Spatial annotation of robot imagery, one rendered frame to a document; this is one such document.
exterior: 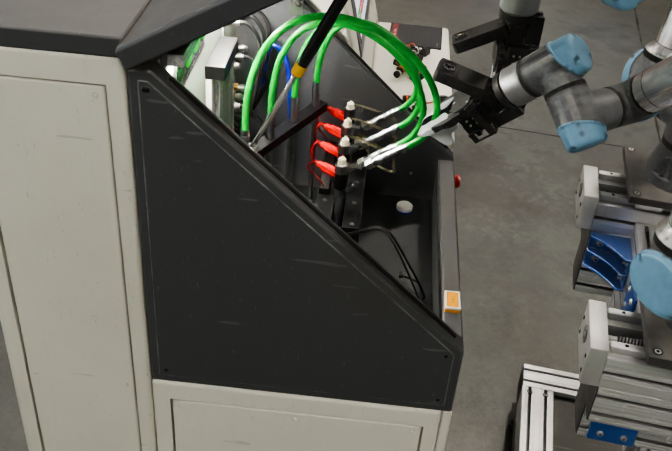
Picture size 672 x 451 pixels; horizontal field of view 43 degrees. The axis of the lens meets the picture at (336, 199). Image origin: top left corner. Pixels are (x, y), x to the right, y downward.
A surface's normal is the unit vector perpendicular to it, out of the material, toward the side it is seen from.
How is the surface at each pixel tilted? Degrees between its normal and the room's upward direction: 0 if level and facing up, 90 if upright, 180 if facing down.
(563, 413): 0
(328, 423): 90
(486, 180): 0
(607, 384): 90
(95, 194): 90
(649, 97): 105
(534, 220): 0
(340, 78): 90
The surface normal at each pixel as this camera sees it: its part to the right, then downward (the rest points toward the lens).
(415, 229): 0.07, -0.82
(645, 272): -0.86, 0.35
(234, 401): -0.08, 0.56
